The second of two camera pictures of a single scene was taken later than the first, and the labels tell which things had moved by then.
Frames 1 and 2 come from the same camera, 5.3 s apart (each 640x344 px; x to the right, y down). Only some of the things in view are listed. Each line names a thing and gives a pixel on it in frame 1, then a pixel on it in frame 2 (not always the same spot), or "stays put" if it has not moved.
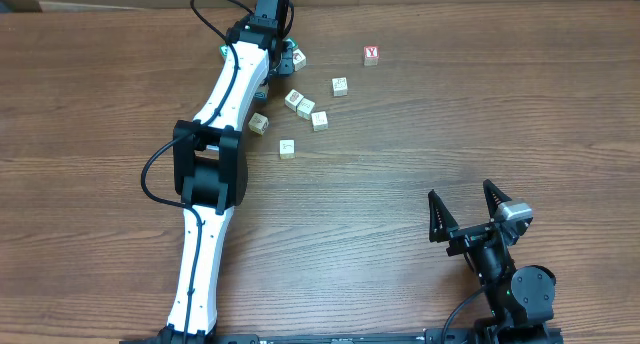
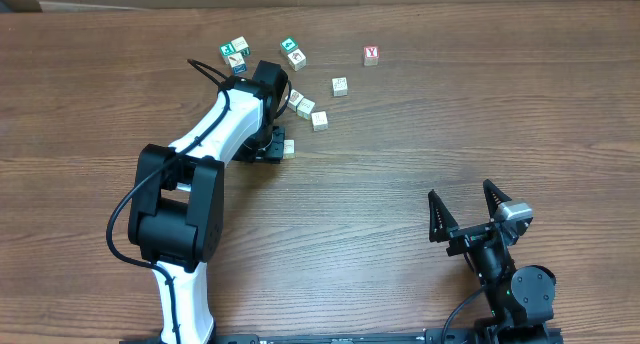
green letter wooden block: (223, 50) stays put
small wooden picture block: (287, 149) stays put
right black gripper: (467, 237) stays put
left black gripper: (286, 61) -> (273, 150)
